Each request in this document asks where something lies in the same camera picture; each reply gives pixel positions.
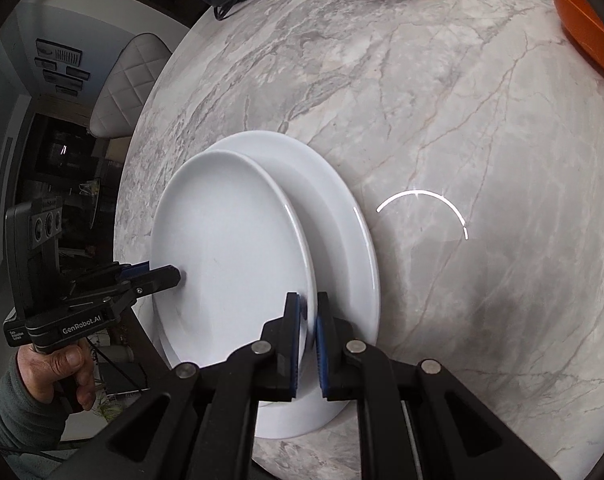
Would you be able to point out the large white plate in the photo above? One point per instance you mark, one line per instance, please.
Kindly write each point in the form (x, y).
(332, 220)

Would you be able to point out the small white plate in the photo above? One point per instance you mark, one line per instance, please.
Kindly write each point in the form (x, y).
(232, 240)

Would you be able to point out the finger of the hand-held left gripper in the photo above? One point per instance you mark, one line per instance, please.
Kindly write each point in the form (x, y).
(132, 271)
(162, 277)

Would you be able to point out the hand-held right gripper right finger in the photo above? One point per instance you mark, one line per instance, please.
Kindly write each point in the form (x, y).
(323, 350)

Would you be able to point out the orange bowl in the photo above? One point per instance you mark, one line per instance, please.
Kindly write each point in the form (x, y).
(582, 25)

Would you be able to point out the large striped picture frame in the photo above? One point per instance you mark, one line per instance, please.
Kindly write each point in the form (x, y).
(59, 52)

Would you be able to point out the person's left forearm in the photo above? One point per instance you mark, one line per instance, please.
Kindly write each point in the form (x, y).
(17, 420)

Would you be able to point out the narrow grey wall panel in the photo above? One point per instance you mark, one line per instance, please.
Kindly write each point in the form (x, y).
(7, 170)

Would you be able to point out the dark glass cabinet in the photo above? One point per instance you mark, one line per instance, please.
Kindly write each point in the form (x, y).
(57, 160)

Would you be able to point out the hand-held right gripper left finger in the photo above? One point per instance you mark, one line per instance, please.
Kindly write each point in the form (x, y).
(294, 340)

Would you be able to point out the person's left hand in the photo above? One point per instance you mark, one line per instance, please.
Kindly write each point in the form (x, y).
(52, 365)

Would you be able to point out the small black picture frame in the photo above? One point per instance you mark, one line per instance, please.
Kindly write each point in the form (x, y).
(78, 73)
(59, 78)
(67, 90)
(44, 62)

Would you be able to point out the white quilted chair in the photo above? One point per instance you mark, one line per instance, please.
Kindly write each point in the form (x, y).
(127, 85)

